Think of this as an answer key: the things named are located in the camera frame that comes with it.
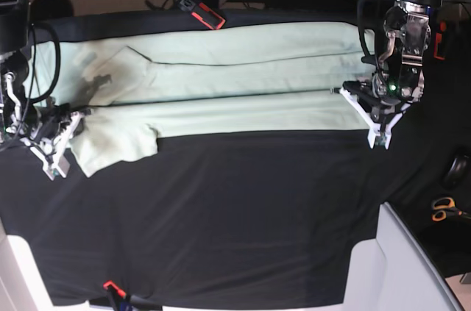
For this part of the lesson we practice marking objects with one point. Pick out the red and black clamp tool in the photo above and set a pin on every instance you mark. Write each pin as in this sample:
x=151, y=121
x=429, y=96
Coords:
x=202, y=13

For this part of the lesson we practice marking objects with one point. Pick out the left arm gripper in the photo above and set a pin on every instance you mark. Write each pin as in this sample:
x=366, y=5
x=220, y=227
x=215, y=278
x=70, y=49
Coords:
x=388, y=100

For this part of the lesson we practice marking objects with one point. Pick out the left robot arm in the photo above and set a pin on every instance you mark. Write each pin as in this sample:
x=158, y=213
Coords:
x=400, y=41

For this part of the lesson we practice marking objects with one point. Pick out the red and black clamp bottom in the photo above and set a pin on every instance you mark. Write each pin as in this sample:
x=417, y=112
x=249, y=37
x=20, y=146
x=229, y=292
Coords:
x=122, y=301

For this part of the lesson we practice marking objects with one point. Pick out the white table frame left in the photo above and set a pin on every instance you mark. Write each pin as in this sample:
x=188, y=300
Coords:
x=22, y=288

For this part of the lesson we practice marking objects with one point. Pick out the black round stool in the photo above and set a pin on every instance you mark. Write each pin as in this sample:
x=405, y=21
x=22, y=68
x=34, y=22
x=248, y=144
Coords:
x=43, y=10

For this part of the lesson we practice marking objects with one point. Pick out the white table frame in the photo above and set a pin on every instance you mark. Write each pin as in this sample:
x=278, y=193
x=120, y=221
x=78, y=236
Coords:
x=392, y=272
x=22, y=288

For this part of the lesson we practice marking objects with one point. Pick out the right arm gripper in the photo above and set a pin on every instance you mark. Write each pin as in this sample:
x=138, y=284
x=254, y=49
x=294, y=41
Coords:
x=45, y=131

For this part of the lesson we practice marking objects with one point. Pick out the orange handled scissors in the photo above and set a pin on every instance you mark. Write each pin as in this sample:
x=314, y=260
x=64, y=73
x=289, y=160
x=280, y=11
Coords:
x=445, y=208

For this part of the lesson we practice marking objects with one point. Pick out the orange and black bracket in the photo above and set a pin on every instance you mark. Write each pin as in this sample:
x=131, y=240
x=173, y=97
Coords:
x=439, y=49

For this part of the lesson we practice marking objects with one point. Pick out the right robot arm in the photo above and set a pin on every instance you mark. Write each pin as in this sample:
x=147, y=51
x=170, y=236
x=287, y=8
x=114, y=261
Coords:
x=16, y=31

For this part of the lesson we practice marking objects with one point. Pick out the light green T-shirt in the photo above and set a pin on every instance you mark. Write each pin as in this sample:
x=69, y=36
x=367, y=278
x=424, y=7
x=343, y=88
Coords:
x=143, y=88

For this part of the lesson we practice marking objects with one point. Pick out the white table frame right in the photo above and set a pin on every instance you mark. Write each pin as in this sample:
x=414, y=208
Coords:
x=392, y=272

